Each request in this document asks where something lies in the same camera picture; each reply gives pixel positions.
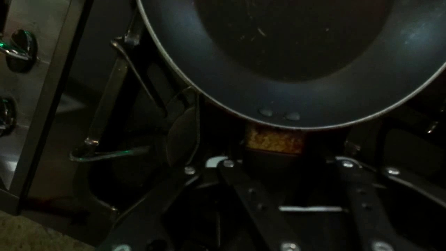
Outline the black stove grate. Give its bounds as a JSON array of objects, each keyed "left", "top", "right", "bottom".
[
  {"left": 343, "top": 66, "right": 446, "bottom": 182},
  {"left": 69, "top": 7, "right": 206, "bottom": 223}
]

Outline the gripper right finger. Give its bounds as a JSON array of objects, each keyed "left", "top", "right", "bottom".
[{"left": 333, "top": 157, "right": 446, "bottom": 251}]

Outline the stove knob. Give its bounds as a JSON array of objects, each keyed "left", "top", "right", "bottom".
[
  {"left": 0, "top": 97, "right": 17, "bottom": 137},
  {"left": 0, "top": 29, "right": 38, "bottom": 74}
]

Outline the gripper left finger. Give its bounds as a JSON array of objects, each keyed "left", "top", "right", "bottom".
[{"left": 97, "top": 158, "right": 304, "bottom": 251}]

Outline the dark frying pan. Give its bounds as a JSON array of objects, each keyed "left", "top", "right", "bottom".
[{"left": 136, "top": 0, "right": 446, "bottom": 171}]

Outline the steel stove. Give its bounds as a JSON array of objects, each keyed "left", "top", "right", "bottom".
[{"left": 0, "top": 0, "right": 446, "bottom": 251}]

